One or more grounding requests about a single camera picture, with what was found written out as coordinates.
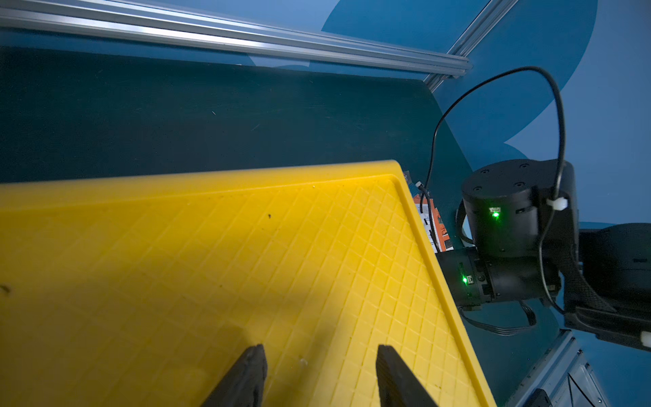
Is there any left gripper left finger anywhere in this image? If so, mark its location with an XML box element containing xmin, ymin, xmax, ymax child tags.
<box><xmin>201</xmin><ymin>344</ymin><xmax>268</xmax><ymax>407</ymax></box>

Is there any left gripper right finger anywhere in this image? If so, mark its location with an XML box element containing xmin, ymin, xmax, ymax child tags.
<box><xmin>376</xmin><ymin>344</ymin><xmax>437</xmax><ymax>407</ymax></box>

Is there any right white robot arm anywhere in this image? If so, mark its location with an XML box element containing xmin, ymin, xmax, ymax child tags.
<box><xmin>437</xmin><ymin>159</ymin><xmax>650</xmax><ymax>350</ymax></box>

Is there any yellow three-drawer cabinet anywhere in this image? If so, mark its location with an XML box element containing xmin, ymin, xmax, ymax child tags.
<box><xmin>1</xmin><ymin>160</ymin><xmax>494</xmax><ymax>406</ymax></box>

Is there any rear horizontal aluminium bar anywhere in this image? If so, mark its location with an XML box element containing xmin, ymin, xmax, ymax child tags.
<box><xmin>1</xmin><ymin>1</ymin><xmax>471</xmax><ymax>76</ymax></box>

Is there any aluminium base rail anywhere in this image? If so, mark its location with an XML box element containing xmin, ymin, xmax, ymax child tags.
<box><xmin>506</xmin><ymin>330</ymin><xmax>611</xmax><ymax>406</ymax></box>

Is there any right aluminium frame post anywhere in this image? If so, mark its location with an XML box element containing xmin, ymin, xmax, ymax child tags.
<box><xmin>424</xmin><ymin>0</ymin><xmax>519</xmax><ymax>93</ymax></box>

